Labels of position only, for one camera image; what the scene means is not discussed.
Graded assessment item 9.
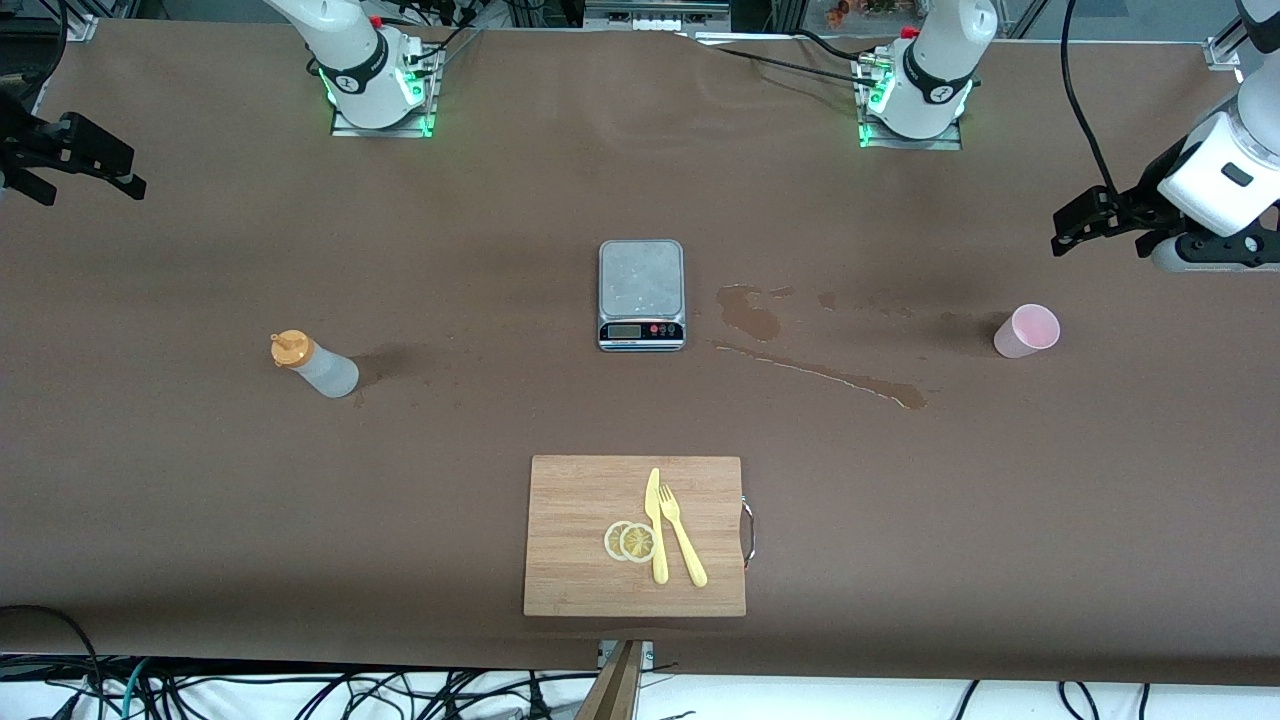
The silver digital kitchen scale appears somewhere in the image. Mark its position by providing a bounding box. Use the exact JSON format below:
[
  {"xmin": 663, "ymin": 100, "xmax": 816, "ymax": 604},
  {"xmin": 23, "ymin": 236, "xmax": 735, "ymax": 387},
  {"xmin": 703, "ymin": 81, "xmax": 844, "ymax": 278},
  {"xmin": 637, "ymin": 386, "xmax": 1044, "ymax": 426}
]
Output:
[{"xmin": 597, "ymin": 239, "xmax": 688, "ymax": 353}]

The yellow plastic fork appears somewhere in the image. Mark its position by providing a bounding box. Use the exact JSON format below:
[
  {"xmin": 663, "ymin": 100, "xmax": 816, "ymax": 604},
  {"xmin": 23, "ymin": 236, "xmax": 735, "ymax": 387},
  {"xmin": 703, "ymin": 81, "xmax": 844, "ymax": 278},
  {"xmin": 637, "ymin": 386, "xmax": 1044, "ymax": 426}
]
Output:
[{"xmin": 659, "ymin": 484, "xmax": 709, "ymax": 589}]

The wooden post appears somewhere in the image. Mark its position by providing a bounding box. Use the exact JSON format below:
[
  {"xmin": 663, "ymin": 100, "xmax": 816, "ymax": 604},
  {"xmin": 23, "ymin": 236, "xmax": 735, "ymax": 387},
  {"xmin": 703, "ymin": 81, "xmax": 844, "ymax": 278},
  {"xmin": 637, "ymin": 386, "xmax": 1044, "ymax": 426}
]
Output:
[{"xmin": 575, "ymin": 640, "xmax": 644, "ymax": 720}]

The large brown sauce puddle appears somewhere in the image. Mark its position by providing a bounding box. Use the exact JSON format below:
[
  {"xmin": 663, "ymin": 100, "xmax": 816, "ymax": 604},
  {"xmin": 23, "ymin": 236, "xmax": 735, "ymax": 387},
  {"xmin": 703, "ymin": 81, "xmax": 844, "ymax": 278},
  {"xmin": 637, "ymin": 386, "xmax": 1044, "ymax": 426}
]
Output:
[{"xmin": 717, "ymin": 285, "xmax": 784, "ymax": 343}]

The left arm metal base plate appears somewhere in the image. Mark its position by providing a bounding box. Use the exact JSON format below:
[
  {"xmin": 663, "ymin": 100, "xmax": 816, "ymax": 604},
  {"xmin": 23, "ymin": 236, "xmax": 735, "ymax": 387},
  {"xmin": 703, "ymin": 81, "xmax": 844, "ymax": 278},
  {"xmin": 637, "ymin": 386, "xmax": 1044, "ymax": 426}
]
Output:
[{"xmin": 857, "ymin": 48, "xmax": 964, "ymax": 152}]

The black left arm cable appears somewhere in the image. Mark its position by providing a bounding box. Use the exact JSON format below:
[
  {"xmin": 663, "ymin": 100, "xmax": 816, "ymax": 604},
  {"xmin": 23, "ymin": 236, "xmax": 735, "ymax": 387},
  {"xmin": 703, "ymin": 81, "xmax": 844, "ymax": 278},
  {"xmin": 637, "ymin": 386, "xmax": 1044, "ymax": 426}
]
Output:
[{"xmin": 1059, "ymin": 0, "xmax": 1121, "ymax": 196}]

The black looped floor cable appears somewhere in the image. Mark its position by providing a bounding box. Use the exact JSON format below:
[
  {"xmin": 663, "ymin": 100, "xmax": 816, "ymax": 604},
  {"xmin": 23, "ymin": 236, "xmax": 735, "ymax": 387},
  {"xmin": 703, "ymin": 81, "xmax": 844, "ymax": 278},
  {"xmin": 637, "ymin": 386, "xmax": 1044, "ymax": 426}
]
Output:
[{"xmin": 0, "ymin": 604, "xmax": 106, "ymax": 720}]

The brown table cover sheet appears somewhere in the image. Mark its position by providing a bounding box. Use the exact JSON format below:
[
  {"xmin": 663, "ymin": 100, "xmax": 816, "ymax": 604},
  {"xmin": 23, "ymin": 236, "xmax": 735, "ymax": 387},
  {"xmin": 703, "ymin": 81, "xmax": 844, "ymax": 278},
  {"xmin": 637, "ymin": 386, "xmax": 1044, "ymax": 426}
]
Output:
[{"xmin": 0, "ymin": 18, "xmax": 1280, "ymax": 687}]

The black base power cable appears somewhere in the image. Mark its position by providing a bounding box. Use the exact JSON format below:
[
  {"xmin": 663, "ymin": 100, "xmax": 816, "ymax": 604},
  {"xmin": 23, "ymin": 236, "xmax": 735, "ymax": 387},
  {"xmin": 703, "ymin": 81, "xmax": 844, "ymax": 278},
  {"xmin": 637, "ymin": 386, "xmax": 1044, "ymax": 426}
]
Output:
[{"xmin": 698, "ymin": 28, "xmax": 891, "ymax": 91}]

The translucent sauce bottle orange cap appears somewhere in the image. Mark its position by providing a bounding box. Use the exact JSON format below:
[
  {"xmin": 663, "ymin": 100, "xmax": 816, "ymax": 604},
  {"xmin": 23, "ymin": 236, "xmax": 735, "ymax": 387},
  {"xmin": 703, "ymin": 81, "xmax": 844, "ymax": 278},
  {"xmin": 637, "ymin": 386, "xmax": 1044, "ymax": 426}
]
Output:
[{"xmin": 270, "ymin": 329, "xmax": 361, "ymax": 400}]

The pink plastic cup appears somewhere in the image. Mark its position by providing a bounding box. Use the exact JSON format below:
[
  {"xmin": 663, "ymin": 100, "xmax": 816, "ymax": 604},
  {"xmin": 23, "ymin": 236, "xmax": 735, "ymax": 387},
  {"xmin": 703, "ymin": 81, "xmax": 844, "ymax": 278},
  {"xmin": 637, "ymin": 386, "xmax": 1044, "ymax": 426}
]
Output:
[{"xmin": 993, "ymin": 304, "xmax": 1061, "ymax": 360}]

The wooden cutting board metal handle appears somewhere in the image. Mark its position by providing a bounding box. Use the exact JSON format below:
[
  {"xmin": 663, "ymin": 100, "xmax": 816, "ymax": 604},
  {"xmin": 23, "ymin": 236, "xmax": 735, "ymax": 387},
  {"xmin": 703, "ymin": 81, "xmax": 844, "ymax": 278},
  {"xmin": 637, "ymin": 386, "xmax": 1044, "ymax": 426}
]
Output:
[{"xmin": 523, "ymin": 455, "xmax": 757, "ymax": 618}]

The long brown sauce streak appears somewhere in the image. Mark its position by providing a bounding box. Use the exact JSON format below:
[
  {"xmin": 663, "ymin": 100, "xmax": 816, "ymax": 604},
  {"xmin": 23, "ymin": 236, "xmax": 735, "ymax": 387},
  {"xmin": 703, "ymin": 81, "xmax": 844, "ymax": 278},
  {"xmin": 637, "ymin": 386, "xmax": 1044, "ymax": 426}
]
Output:
[{"xmin": 713, "ymin": 341, "xmax": 928, "ymax": 411}]

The yellow plastic knife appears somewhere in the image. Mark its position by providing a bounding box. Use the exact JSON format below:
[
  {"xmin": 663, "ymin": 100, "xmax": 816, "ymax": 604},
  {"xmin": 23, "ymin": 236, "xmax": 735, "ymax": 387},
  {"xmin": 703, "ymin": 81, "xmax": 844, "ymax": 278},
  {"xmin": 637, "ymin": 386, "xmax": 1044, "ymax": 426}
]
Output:
[{"xmin": 645, "ymin": 467, "xmax": 670, "ymax": 586}]

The teal floor cable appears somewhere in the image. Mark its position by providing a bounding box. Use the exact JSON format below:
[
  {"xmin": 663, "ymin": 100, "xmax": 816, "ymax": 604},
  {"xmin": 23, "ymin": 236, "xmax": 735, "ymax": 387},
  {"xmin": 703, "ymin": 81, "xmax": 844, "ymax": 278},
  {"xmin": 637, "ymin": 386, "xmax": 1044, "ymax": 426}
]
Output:
[{"xmin": 118, "ymin": 657, "xmax": 153, "ymax": 720}]

